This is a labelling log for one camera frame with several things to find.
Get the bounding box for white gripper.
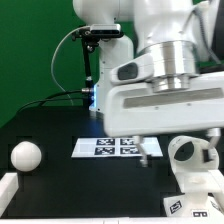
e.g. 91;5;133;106
104;72;224;167

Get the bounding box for white lamp base with tags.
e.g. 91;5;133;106
163;136;224;222

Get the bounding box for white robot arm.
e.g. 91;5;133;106
73;0;224;162

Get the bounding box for white lamp bulb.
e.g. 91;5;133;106
11;141;42;172

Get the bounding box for white sheet with tags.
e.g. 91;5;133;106
70;136;164;159

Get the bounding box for black cable on table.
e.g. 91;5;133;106
16;87;98;114

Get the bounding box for white left corner bracket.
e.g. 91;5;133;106
0;173;19;217

